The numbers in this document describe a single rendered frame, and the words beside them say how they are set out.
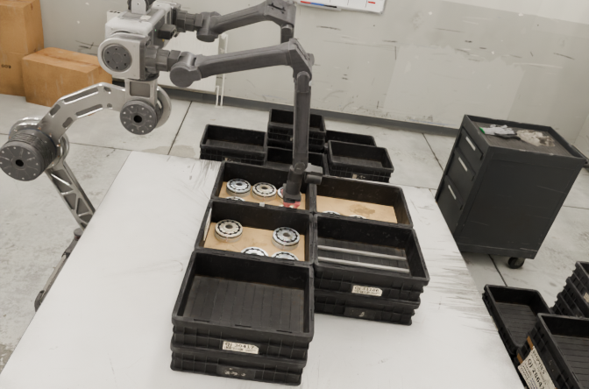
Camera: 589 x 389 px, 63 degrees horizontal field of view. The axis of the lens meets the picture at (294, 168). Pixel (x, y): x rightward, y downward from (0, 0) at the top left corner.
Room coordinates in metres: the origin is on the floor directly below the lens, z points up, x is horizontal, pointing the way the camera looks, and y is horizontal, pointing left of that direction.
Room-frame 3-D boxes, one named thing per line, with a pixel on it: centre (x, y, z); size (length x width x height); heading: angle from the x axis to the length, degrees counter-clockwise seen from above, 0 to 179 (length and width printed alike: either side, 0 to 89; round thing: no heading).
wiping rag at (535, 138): (2.88, -1.46, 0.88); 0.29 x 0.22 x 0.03; 96
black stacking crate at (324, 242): (1.40, -0.31, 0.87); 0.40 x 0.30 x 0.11; 94
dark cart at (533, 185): (2.82, -1.35, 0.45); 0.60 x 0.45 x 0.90; 96
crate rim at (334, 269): (1.40, -0.31, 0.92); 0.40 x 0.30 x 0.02; 94
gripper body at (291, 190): (1.61, -0.01, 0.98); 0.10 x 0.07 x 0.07; 11
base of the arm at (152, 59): (1.47, 0.50, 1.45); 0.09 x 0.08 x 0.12; 6
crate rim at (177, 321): (1.08, 0.07, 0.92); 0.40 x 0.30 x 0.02; 94
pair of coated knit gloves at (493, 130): (2.88, -1.22, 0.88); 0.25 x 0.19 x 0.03; 96
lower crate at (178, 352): (1.08, 0.07, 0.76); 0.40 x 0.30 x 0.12; 94
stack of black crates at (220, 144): (2.68, 0.40, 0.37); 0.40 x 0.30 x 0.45; 96
